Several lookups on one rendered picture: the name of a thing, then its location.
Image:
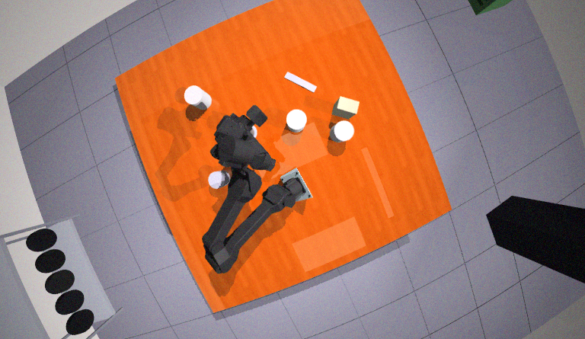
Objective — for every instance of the white cylinder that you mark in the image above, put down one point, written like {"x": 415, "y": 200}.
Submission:
{"x": 296, "y": 120}
{"x": 197, "y": 97}
{"x": 342, "y": 131}
{"x": 219, "y": 179}

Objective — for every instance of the white flat bar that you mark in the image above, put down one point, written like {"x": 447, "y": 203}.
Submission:
{"x": 299, "y": 81}

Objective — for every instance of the cream cube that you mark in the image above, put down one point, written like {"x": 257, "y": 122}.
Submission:
{"x": 345, "y": 107}

